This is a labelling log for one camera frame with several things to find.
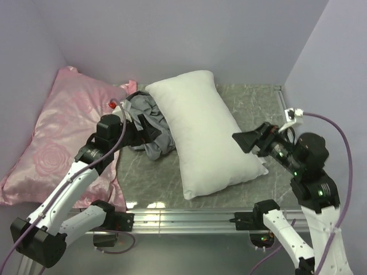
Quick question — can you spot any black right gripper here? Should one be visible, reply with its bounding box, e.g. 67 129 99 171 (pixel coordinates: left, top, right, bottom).
231 119 303 172

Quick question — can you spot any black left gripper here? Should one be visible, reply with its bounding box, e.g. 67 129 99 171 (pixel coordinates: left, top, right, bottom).
111 113 161 152

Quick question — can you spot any grey pillowcase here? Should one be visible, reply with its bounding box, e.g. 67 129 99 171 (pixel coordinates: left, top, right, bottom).
122 91 175 160

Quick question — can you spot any white pillow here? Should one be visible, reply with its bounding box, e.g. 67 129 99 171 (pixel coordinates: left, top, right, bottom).
145 70 268 200

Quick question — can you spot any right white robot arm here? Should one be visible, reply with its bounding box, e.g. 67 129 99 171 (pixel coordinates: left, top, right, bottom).
231 123 352 274

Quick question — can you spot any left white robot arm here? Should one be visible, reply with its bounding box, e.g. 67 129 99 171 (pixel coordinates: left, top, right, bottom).
10 114 161 268

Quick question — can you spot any pink floral pillow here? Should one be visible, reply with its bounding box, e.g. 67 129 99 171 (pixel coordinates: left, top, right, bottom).
1 66 136 205

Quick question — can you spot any right controller board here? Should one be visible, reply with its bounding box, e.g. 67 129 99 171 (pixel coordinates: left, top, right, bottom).
249 233 276 251

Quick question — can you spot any left black controller box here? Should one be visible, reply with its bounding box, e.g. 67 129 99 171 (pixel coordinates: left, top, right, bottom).
93 233 118 248

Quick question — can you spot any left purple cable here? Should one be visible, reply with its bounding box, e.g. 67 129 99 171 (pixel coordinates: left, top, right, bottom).
0 97 136 275

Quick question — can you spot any purple cable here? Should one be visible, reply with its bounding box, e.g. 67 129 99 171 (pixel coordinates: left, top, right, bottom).
248 112 353 275
0 97 136 275

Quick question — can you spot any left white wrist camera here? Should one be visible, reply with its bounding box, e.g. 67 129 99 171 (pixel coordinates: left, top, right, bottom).
108 99 132 122

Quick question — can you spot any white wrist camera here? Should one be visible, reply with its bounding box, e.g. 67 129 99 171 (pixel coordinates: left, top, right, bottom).
278 108 304 133
108 99 132 122

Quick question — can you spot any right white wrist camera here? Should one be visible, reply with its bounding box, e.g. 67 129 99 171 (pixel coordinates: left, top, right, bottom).
278 108 304 133

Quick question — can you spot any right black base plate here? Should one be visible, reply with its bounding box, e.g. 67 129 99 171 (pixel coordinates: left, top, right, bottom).
229 212 267 231

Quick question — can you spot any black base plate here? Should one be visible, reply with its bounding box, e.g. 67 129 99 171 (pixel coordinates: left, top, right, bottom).
112 212 135 232
229 212 267 231

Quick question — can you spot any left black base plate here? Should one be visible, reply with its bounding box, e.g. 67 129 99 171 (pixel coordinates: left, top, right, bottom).
112 212 135 232

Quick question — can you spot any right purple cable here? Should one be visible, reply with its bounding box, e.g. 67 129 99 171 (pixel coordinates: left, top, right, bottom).
248 112 353 275

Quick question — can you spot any aluminium mounting rail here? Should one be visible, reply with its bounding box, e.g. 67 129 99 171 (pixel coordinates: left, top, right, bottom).
68 207 307 236

